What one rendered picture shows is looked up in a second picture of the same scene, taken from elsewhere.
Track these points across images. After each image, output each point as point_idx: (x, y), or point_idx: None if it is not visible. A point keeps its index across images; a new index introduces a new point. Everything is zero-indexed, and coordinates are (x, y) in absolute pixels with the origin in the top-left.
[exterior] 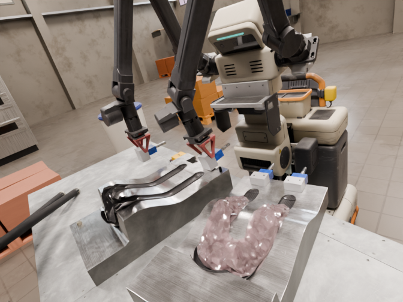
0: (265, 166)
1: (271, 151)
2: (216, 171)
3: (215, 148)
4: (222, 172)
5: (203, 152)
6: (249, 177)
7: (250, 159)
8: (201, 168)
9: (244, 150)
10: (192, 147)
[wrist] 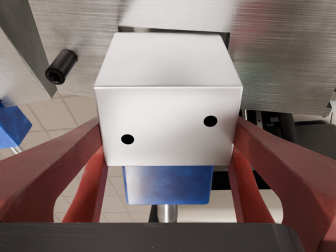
0: (213, 172)
1: (181, 220)
2: (87, 44)
3: (183, 200)
4: (45, 51)
5: (214, 148)
6: (20, 94)
7: (263, 187)
8: (234, 26)
9: (277, 214)
10: (287, 172)
